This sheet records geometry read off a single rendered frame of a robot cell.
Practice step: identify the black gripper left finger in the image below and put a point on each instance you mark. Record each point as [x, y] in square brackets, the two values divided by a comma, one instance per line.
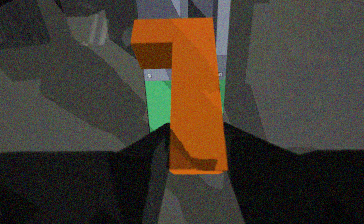
[127, 185]

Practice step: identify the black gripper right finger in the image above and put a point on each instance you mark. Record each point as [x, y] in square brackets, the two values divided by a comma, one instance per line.
[273, 185]

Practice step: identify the orange l-shaped part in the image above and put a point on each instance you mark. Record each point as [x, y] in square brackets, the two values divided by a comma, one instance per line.
[187, 46]

